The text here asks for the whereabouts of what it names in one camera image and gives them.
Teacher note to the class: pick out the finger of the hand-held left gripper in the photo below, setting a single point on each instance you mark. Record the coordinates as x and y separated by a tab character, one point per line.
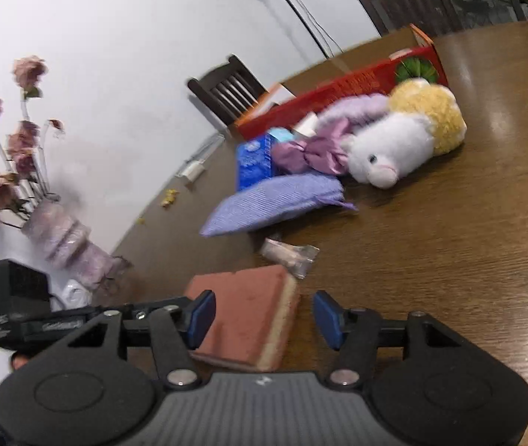
136	312

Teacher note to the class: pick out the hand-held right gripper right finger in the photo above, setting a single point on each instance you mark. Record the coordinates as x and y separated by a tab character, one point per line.
326	320

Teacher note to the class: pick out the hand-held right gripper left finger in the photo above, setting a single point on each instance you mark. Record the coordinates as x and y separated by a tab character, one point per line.
201	318

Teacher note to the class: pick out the pink sponge block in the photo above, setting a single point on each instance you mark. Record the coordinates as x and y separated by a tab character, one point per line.
240	311

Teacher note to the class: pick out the purple striped pillow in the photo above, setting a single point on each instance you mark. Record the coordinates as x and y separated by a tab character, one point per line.
273	202

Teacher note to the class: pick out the blue packet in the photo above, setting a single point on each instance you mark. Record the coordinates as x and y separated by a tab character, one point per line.
254	160

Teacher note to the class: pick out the purple plush with satin bow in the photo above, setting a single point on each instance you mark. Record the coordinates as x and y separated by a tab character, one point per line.
313	148

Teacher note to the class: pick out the white and yellow plush toy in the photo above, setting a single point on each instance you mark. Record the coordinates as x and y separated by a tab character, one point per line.
399	148

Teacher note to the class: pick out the small white box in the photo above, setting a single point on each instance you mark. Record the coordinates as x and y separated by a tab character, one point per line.
307	125

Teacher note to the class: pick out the red cardboard box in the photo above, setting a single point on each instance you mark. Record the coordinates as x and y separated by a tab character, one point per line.
338	88

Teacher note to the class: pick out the person's left hand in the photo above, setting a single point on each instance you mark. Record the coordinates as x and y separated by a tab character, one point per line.
19	361

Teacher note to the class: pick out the white crumpled plastic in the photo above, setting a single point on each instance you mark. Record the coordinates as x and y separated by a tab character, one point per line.
76	293

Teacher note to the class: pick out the clear plastic wrapped packet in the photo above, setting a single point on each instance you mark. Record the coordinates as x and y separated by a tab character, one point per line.
289	255

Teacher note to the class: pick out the purple ribbed vase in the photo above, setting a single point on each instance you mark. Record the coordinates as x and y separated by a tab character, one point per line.
64	237

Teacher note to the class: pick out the small yellow toy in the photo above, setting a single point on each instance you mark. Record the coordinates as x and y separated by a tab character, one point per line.
169	197

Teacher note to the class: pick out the white charger block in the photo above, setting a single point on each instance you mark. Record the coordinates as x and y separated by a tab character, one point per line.
191	169

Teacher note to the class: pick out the bunch of pink artificial flowers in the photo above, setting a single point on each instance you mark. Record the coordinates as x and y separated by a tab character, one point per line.
17	144

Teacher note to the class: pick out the dark wooden chair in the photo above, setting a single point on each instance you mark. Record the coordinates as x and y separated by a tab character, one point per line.
408	4
227	90

